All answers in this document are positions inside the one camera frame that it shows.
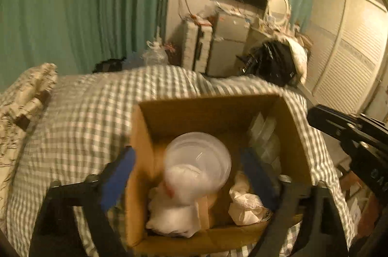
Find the clear plastic round container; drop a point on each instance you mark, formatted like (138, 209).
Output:
(200, 158)

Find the black bag pile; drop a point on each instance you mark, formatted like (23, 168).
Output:
(269, 63)

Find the clear plastic packets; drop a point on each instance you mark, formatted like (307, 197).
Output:
(265, 138)

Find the grey checkered blanket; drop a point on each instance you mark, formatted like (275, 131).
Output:
(88, 129)

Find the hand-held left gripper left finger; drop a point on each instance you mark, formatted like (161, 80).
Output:
(118, 176)

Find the white louvered wardrobe door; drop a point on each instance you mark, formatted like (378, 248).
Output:
(345, 50)

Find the crumpled white paper towel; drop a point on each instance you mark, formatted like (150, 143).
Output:
(247, 205)

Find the round white mirror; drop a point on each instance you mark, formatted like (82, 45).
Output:
(278, 5)

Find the white foam box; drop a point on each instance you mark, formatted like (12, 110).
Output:
(194, 44)

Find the clear plastic bag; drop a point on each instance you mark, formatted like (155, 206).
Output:
(155, 55)

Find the dark bag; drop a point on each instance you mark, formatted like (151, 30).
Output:
(109, 65)

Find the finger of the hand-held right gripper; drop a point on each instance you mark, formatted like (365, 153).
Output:
(336, 123)

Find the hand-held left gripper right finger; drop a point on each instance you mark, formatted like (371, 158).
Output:
(257, 176)

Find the cardboard box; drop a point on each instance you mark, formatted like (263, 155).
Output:
(212, 116)

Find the patterned beige pillow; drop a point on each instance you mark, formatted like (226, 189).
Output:
(19, 111)

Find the small grey refrigerator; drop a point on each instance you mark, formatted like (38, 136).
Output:
(229, 43)

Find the white plastic bag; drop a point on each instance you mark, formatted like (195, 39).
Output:
(178, 202)

